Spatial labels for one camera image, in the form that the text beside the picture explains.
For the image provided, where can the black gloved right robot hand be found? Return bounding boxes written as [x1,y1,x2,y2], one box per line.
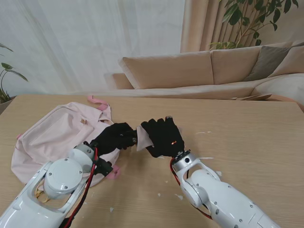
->
[141,115,186,159]

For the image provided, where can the pink fabric backpack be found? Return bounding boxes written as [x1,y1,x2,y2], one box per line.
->
[11,95,122,205]

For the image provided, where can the white sheer curtain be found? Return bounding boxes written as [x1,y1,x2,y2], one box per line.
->
[0,0,186,95]

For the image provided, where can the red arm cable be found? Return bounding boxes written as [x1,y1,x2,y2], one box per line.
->
[63,147,100,228]
[170,158,213,220]

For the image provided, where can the broad-leaved green plant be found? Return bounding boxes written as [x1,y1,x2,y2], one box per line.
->
[0,42,29,104]

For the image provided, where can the white beanbag cushion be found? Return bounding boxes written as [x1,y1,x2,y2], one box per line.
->
[251,73,304,107]

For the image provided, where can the beige pleated curtain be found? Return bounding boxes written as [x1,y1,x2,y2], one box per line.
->
[180,0,304,53]

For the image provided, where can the flat brown cardboard piece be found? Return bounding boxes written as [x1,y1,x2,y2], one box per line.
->
[231,94,273,102]

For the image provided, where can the tall small-leaved green plant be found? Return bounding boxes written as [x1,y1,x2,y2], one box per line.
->
[209,0,300,50]

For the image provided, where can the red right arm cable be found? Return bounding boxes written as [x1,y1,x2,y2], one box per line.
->
[170,158,213,220]

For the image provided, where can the red left arm cable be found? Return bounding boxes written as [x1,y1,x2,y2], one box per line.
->
[63,147,100,228]

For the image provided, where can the grey sofa cushion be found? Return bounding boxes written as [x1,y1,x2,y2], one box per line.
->
[244,45,293,81]

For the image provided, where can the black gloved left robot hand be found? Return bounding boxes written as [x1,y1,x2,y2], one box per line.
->
[90,122,138,157]

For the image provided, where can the beige sofa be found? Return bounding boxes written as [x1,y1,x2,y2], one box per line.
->
[112,41,304,110]

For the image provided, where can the pale pink glasses pouch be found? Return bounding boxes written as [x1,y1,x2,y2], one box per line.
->
[135,125,154,152]

